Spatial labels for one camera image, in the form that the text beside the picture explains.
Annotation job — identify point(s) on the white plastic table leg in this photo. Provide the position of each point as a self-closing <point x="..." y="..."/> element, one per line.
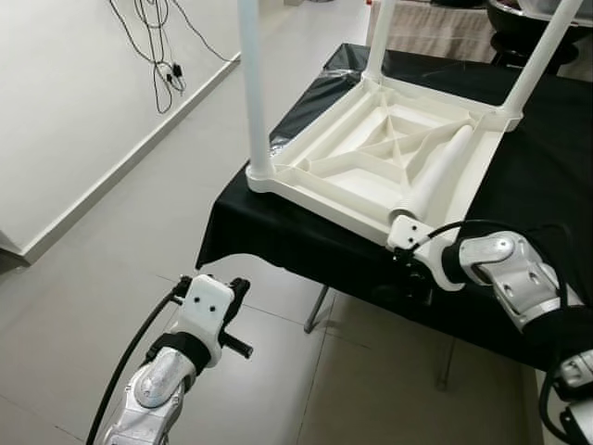
<point x="380" y="37"/>
<point x="252" y="93"/>
<point x="542" y="56"/>
<point x="435" y="171"/>

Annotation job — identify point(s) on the white plastic table top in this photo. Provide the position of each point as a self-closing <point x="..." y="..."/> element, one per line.
<point x="320" y="197"/>

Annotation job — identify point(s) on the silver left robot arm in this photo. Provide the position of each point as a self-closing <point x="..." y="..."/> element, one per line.
<point x="157" y="389"/>

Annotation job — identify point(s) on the black tablecloth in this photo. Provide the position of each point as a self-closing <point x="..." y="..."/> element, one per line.
<point x="278" y="241"/>

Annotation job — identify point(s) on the clear shiny adhesive tape strip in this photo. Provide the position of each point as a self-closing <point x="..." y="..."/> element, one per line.
<point x="347" y="57"/>
<point x="278" y="142"/>

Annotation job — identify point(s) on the beige cloth covered table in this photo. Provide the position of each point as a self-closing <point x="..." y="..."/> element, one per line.
<point x="435" y="28"/>

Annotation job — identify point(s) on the black wok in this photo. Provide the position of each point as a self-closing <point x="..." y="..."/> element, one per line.
<point x="519" y="23"/>

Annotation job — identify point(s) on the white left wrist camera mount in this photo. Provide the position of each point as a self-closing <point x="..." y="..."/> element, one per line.
<point x="206" y="306"/>

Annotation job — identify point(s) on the black wall plug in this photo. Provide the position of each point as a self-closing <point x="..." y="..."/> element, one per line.
<point x="172" y="69"/>

